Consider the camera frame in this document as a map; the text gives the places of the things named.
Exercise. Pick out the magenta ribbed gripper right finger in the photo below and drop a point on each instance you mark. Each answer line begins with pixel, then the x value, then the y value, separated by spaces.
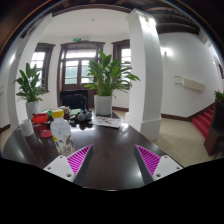
pixel 154 167

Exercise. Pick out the clear bottle yellow cap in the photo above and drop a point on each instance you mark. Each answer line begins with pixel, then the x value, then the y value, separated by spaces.
pixel 61 133

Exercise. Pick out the small boxes on table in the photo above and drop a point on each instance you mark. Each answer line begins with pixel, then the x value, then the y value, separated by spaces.
pixel 67 111

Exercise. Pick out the open magazine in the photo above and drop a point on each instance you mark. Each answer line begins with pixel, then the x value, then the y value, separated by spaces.
pixel 107 122

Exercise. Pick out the red toy pile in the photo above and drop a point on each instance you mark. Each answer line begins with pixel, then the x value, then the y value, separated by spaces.
pixel 40 118

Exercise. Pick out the red round coaster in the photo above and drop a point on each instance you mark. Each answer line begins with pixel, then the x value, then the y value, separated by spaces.
pixel 46 134

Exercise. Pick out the right brown framed window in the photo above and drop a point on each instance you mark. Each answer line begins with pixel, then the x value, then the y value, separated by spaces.
pixel 122 51

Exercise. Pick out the large potted green plant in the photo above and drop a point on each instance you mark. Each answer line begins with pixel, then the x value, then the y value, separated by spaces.
pixel 110 75

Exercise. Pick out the white square pillar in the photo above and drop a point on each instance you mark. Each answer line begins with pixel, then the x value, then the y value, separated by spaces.
pixel 146 61

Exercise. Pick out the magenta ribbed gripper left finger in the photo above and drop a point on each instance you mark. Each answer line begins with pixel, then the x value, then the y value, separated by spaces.
pixel 72 166

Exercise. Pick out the white wall air conditioner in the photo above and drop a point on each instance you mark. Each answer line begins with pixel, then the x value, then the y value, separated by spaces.
pixel 189 83

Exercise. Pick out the green exit sign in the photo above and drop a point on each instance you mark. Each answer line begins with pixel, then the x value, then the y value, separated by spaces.
pixel 76 39

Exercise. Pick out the brown wooden double door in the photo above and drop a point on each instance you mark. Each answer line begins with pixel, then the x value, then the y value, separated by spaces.
pixel 73 64

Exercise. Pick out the left brown framed window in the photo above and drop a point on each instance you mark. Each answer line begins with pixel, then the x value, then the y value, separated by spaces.
pixel 41 59

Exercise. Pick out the brown framed window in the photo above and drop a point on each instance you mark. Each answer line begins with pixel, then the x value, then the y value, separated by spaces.
pixel 41 59
pixel 122 51

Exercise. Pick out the white paper cup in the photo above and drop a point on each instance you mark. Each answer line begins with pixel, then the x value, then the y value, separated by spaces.
pixel 27 128

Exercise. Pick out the grey round balls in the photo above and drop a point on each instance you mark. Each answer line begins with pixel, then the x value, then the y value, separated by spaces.
pixel 85 116

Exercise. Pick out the red carpeted stairs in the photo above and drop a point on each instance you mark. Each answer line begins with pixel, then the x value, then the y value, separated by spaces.
pixel 203 120

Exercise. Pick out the left potted green plant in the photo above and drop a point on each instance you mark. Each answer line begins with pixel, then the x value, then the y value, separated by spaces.
pixel 31 89

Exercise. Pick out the black chair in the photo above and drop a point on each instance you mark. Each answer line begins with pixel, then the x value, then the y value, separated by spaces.
pixel 75 99

